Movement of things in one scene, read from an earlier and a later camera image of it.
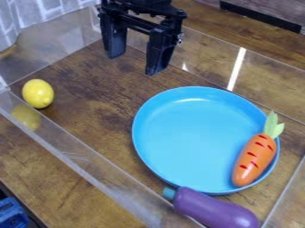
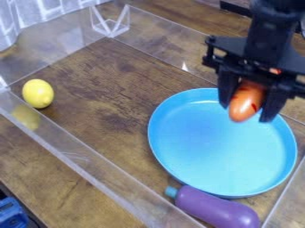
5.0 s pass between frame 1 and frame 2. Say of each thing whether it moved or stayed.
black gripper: moved
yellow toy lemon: stayed
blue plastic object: stayed
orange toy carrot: moved
